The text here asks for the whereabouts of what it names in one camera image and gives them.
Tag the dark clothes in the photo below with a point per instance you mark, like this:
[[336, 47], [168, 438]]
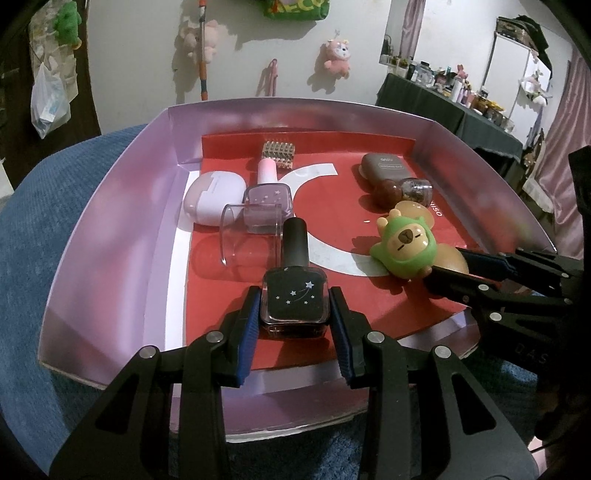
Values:
[[540, 37]]

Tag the taupe compact case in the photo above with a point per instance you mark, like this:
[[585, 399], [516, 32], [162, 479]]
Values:
[[385, 165]]

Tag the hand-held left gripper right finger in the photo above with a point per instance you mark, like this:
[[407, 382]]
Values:
[[344, 341]]

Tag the green capybara toy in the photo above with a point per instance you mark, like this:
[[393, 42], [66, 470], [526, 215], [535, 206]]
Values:
[[406, 244]]

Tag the black nail polish bottle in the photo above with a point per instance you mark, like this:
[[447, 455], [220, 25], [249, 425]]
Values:
[[293, 295]]

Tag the brown glitter bottle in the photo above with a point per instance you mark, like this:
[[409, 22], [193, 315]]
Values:
[[392, 191]]

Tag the lilac earbud case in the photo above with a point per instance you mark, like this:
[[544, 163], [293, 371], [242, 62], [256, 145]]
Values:
[[207, 194]]

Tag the orange stick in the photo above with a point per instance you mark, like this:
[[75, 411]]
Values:
[[203, 78]]

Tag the row of cosmetic bottles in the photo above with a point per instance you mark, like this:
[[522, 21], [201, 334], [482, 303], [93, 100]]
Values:
[[461, 90]]

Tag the white hanging organizer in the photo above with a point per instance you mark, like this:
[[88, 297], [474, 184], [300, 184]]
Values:
[[46, 46]]

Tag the pink cardboard box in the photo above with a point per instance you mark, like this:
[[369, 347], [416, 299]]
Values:
[[115, 230]]

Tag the purple nail polish bottle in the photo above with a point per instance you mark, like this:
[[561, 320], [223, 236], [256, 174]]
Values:
[[268, 194]]

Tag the dark wooden door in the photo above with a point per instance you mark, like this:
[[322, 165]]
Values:
[[87, 92]]

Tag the table with dark cloth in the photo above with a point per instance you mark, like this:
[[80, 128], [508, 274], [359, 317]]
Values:
[[425, 101]]

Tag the patterned storage bag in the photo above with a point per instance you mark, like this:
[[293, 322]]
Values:
[[515, 30]]

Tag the gold perforated cylinder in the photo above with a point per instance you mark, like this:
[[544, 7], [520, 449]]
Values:
[[278, 152]]

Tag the pink pig plush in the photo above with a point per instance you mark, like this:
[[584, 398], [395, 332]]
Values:
[[210, 39]]

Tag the red paper sheet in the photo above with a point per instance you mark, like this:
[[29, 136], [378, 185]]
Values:
[[351, 221]]

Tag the clear plastic bag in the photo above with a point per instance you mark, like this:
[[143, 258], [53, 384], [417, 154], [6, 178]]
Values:
[[48, 106]]

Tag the green tote bag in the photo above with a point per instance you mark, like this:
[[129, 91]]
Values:
[[295, 9]]

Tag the clear plastic cup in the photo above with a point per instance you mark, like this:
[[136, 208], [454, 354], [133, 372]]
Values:
[[226, 240]]

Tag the pink bear plush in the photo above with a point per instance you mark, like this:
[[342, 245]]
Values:
[[337, 55]]

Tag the white hanging plush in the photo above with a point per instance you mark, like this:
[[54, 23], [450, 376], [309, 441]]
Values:
[[535, 87]]

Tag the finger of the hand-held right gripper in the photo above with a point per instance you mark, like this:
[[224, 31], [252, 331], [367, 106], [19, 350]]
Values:
[[480, 264], [461, 286]]

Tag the pink curtain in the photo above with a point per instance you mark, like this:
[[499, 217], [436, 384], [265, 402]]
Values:
[[568, 115]]

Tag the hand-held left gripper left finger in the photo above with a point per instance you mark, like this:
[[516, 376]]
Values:
[[244, 341]]

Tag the green plush toy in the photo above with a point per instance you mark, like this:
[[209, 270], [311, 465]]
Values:
[[67, 21]]

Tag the blue fleece blanket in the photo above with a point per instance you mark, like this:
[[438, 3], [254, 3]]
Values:
[[37, 207]]

